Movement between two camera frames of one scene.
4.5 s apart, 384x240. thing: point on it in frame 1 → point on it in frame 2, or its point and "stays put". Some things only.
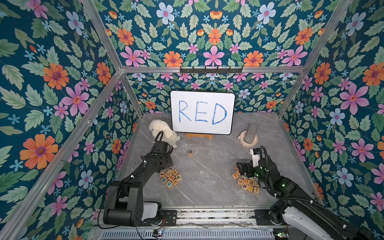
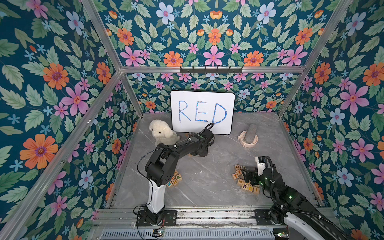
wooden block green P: x=179 y=177 stays put
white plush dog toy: x=156 y=126 stays put
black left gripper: x=167 y=155 → x=205 y=154
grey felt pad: x=251 y=133 stays put
